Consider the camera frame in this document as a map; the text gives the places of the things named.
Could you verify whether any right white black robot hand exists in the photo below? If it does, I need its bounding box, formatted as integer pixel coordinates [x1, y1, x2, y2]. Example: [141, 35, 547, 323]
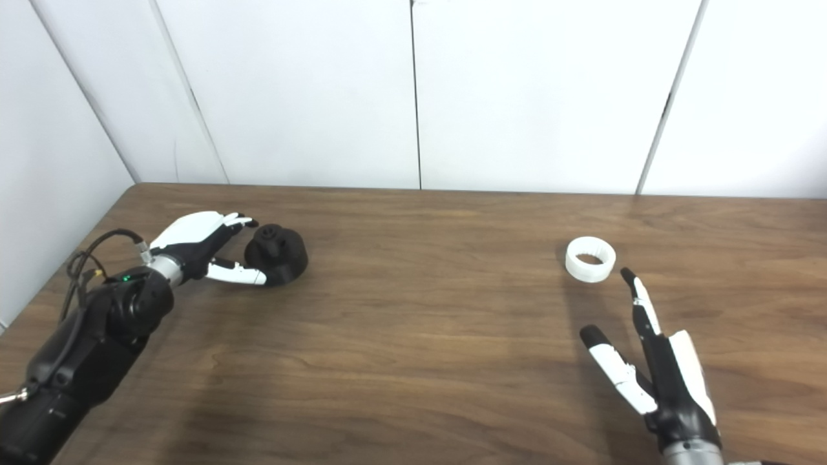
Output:
[580, 268, 722, 450]

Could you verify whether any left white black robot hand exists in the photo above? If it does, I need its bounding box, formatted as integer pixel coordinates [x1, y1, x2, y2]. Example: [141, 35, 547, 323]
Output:
[149, 211, 267, 286]

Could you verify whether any round black part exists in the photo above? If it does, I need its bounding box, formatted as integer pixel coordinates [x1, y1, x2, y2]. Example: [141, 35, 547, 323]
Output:
[244, 223, 309, 287]

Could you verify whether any white toothed ring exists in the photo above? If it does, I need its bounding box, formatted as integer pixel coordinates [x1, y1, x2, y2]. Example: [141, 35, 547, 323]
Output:
[565, 236, 616, 284]

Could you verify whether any thin wire with yellow plug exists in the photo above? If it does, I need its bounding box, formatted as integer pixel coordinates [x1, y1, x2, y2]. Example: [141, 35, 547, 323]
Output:
[68, 252, 107, 304]

